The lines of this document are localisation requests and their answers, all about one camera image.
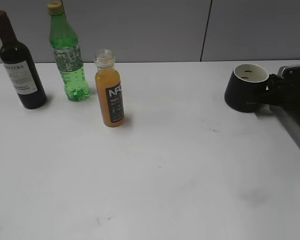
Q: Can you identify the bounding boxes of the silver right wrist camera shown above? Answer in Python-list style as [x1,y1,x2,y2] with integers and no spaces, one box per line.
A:
[277,64,300,79]

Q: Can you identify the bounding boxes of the NFC orange juice bottle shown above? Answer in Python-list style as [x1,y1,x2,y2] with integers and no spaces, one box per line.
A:
[94,49,125,128]

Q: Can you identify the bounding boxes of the black mug white inside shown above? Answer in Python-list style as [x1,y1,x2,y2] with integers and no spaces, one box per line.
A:
[224,63,270,113]

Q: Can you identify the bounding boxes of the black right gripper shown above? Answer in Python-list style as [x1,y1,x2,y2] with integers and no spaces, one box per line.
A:
[254,65,300,169]

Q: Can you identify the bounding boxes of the green plastic soda bottle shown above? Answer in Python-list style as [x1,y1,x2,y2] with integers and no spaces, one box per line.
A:
[47,0,90,102]

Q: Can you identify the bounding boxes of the dark red wine bottle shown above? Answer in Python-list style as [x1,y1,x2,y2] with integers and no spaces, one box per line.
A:
[0,10,47,109]

